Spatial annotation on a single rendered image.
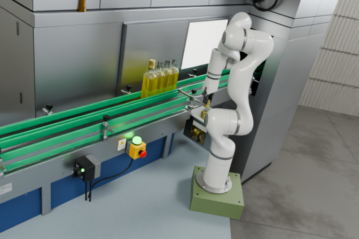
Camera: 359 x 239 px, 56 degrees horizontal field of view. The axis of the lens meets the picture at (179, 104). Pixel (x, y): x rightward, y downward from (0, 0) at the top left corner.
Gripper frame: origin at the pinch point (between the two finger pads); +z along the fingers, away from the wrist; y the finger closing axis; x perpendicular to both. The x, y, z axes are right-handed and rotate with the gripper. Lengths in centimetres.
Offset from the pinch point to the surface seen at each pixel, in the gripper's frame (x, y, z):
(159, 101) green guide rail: -12.7, 28.5, -0.3
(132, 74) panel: -30.9, 33.9, -10.4
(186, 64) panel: -29.7, -12.1, -8.9
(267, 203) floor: 33, -84, 110
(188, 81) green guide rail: -20.8, -6.1, -1.5
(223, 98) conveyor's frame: -10.5, -36.7, 14.1
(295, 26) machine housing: 7, -78, -41
